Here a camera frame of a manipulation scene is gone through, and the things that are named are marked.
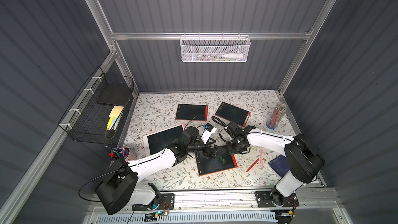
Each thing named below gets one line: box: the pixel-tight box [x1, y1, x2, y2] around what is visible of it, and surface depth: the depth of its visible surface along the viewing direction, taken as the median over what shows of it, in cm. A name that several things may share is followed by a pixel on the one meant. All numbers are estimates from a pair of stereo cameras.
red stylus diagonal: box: [246, 158, 260, 173], surface depth 86 cm
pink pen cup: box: [105, 145, 131, 161], surface depth 78 cm
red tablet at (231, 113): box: [214, 101, 251, 128], surface depth 111 cm
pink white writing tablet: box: [143, 123, 187, 158], surface depth 98 cm
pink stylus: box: [260, 149, 263, 170], surface depth 89 cm
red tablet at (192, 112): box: [175, 103, 209, 122], surface depth 111 cm
